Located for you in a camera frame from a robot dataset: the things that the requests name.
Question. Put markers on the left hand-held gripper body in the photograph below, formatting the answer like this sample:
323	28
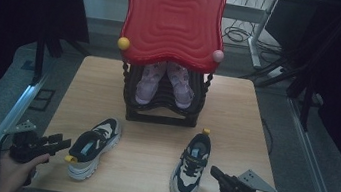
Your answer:
25	148

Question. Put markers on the navy and white sneaker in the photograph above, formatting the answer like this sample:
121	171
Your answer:
188	176
93	152

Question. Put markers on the purple sneaker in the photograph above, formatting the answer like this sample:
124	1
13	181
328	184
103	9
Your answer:
181	89
148	86

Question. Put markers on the red and black shoe rack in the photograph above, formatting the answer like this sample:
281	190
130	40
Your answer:
174	19

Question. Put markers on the person's left hand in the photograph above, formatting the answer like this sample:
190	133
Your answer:
15	178

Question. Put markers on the black tripod stand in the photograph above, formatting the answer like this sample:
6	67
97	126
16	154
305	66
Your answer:
307	105
39	57

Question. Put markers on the white power strip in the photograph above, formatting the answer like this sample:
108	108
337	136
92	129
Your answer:
276	72

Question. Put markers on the aluminium rail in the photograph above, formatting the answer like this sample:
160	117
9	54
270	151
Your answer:
2	126
313	170

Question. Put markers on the white desk frame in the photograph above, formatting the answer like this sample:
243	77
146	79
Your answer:
256	37

